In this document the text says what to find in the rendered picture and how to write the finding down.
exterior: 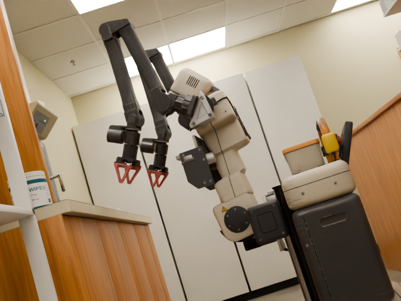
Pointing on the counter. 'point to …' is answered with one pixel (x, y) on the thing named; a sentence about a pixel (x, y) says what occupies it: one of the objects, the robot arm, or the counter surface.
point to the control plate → (40, 121)
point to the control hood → (45, 115)
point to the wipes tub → (37, 189)
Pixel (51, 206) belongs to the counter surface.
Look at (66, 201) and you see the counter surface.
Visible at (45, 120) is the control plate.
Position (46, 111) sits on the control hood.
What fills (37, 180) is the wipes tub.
